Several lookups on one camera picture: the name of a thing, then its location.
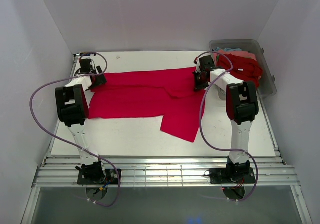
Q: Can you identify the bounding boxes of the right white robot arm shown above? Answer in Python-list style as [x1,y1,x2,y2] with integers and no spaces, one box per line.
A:
[193,51,259,185]

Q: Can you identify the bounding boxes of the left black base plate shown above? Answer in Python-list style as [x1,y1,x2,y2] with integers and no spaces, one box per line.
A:
[76,169,122,186]

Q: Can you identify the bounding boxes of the aluminium frame rails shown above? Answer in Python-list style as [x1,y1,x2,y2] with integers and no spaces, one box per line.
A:
[33,156,300,188]

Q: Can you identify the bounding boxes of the pink shirt in bin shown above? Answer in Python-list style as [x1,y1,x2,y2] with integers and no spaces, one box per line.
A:
[217,49,257,61]

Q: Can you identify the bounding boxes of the light blue shirt in bin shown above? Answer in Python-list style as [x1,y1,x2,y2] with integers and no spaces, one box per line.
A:
[214,47,242,52]

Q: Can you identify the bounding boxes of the crimson red t shirt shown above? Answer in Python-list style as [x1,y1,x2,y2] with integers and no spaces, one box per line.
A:
[89,67,205,143]

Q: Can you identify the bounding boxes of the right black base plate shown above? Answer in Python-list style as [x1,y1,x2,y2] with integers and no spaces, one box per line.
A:
[204,168,256,184]

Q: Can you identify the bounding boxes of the blue label sticker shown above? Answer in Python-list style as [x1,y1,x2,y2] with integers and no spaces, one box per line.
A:
[79,52,97,57]

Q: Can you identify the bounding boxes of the clear plastic bin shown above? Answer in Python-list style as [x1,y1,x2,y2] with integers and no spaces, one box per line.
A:
[209,39,277,99]

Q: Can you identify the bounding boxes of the folded red shirt in bin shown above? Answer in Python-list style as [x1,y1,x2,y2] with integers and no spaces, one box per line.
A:
[225,54,263,89]

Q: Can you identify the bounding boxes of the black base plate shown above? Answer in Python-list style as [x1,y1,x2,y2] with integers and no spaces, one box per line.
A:
[204,168,256,184]
[76,169,122,186]

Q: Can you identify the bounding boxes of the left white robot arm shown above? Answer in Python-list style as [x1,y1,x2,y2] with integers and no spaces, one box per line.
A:
[55,58,107,184]

